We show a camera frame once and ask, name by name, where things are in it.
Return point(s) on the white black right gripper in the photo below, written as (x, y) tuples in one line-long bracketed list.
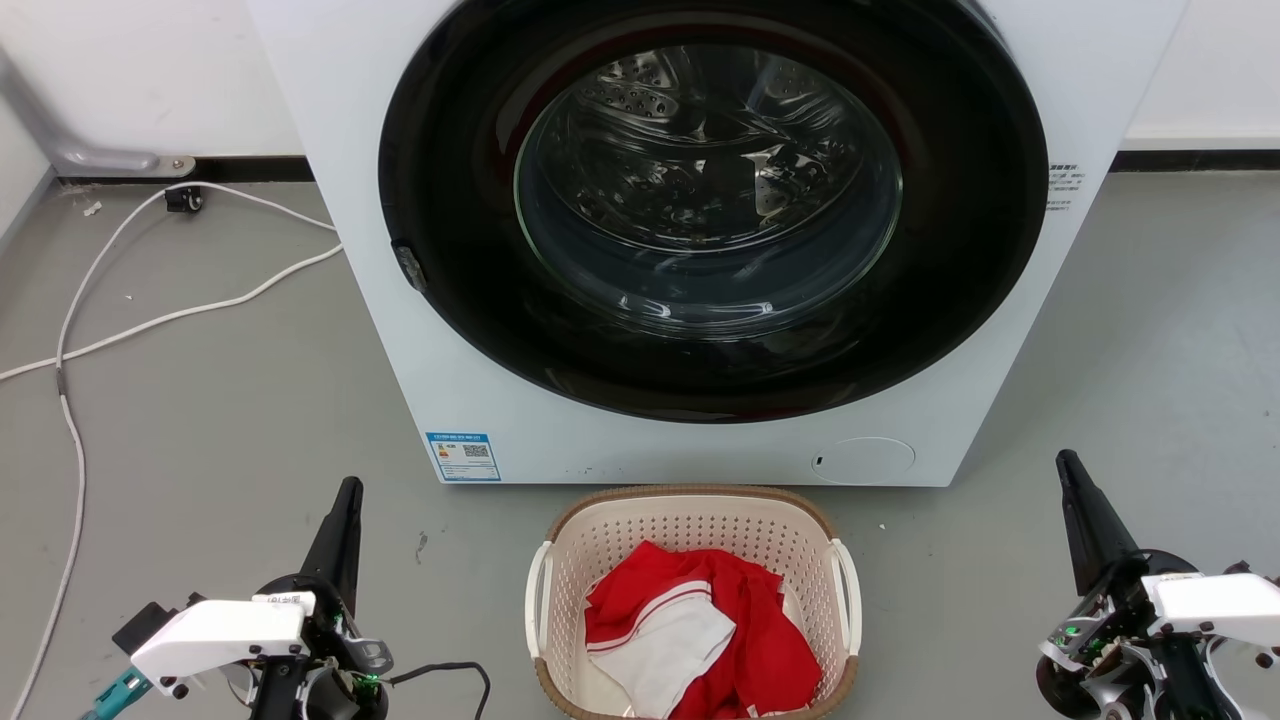
[(1200, 610)]

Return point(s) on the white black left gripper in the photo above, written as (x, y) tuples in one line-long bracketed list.
[(225, 635)]

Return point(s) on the beige perforated laundry basket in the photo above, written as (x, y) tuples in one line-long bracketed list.
[(690, 520)]

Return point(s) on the blue white energy label sticker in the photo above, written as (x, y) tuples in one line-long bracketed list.
[(463, 456)]

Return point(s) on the round white filter cover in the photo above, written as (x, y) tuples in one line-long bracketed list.
[(863, 461)]

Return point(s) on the black round washer door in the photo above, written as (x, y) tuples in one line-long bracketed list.
[(960, 300)]

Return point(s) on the small text label sticker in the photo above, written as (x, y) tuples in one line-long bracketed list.
[(1065, 185)]

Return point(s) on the red and white garment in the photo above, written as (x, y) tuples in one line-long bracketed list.
[(760, 640)]

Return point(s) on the white front-load washing machine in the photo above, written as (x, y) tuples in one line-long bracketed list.
[(700, 455)]

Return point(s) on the grey wall pipe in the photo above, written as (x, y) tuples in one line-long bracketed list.
[(70, 145)]

